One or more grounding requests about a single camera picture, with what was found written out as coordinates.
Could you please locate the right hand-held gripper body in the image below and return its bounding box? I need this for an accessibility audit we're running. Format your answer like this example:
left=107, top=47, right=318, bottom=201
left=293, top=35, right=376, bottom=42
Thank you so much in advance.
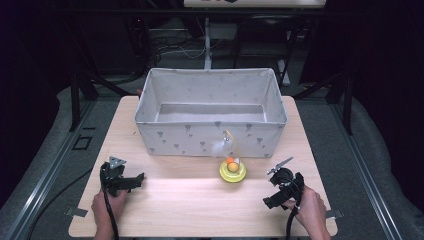
left=266, top=156, right=306, bottom=208

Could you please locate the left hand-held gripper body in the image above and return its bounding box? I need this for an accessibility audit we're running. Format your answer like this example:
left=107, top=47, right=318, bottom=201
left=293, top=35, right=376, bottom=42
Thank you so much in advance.
left=99, top=156, right=134, bottom=198

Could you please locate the yellow feather cat toy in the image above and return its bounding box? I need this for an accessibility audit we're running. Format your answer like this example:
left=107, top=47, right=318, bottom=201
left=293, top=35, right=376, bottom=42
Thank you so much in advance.
left=210, top=129, right=248, bottom=184

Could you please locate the grey fabric storage box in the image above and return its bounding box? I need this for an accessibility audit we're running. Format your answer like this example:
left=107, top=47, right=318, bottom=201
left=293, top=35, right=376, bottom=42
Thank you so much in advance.
left=134, top=67, right=288, bottom=159

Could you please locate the person's left hand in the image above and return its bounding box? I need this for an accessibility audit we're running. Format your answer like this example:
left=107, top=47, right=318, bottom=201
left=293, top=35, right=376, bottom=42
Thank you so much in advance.
left=91, top=189, right=130, bottom=231

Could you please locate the person's right hand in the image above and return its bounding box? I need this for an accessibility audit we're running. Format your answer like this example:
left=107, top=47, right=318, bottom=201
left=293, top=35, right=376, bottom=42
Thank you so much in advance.
left=283, top=185, right=329, bottom=231

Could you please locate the white background tabletop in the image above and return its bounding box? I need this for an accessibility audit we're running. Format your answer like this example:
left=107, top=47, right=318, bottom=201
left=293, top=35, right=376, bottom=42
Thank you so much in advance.
left=182, top=0, right=328, bottom=9

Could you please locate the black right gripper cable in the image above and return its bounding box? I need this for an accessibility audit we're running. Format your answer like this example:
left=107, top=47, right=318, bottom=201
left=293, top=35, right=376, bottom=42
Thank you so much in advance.
left=282, top=178, right=303, bottom=240

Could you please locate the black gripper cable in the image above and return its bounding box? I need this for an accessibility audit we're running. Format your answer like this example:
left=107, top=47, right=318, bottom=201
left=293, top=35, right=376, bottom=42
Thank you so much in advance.
left=99, top=163, right=121, bottom=240
left=282, top=178, right=303, bottom=240

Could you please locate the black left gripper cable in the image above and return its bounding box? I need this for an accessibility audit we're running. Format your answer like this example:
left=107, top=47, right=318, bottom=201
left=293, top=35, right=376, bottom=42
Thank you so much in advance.
left=99, top=163, right=121, bottom=240

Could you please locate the grey metal table bracket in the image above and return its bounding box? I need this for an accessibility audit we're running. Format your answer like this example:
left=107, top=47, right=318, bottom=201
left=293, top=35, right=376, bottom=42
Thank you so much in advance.
left=64, top=206, right=89, bottom=218
left=325, top=208, right=344, bottom=220

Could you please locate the black floor cable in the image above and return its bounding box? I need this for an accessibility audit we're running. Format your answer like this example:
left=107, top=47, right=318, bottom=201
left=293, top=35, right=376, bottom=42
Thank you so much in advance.
left=25, top=168, right=95, bottom=240

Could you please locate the aluminium floor rail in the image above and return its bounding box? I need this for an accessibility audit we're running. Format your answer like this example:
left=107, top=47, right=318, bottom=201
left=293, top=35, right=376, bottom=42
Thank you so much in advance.
left=2, top=99, right=98, bottom=240
left=329, top=99, right=405, bottom=240

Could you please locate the black metal frame stand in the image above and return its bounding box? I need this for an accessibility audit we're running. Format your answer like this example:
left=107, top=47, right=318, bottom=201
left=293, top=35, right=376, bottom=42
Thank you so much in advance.
left=291, top=63, right=355, bottom=136
left=66, top=33, right=138, bottom=133

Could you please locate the tangle of floor cables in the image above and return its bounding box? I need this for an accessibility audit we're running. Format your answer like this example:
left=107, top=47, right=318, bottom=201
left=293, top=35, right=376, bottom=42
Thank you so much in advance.
left=146, top=29, right=221, bottom=64

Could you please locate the white metal post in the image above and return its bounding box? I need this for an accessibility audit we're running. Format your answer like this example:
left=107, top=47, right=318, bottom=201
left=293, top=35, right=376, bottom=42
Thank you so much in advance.
left=203, top=16, right=214, bottom=71

